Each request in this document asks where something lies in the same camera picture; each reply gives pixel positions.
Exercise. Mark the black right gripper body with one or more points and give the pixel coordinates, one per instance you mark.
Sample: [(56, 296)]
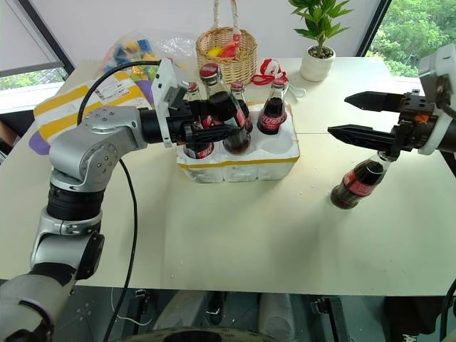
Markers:
[(413, 135)]

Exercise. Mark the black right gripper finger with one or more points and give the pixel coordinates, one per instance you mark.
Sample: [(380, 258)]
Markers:
[(374, 100), (360, 135)]

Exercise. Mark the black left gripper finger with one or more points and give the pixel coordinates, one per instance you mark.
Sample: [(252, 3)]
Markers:
[(199, 109), (210, 133)]

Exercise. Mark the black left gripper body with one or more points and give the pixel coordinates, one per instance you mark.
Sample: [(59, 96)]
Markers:
[(178, 124)]

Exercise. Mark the glass cola bottle red cap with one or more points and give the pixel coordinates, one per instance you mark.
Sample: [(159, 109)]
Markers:
[(272, 114), (242, 114), (194, 94), (221, 103)]

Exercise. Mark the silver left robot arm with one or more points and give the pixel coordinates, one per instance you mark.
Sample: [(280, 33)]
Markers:
[(107, 124)]

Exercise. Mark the white foam crate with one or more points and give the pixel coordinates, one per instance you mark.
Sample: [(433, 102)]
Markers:
[(242, 171)]

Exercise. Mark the glass cola bottle red label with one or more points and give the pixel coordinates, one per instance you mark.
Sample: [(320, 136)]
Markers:
[(356, 185)]

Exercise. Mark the yellow taped cardboard box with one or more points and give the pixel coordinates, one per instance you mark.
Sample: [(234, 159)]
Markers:
[(64, 110)]

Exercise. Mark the yellow toy fruit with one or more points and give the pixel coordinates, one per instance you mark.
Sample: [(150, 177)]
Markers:
[(213, 52)]

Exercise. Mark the red toy fruit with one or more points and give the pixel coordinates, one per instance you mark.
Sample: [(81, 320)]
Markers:
[(229, 49)]

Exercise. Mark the green plant in white pot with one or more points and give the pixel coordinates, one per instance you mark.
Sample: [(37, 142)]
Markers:
[(317, 64)]

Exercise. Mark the plastic bag of colourful toys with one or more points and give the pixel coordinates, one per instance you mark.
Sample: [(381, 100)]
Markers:
[(124, 53)]

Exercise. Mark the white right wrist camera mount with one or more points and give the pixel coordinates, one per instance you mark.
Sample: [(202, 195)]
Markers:
[(436, 137)]

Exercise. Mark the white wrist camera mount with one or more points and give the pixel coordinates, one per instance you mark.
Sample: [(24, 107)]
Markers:
[(436, 137), (162, 82)]

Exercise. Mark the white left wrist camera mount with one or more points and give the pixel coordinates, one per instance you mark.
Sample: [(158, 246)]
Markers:
[(162, 82)]

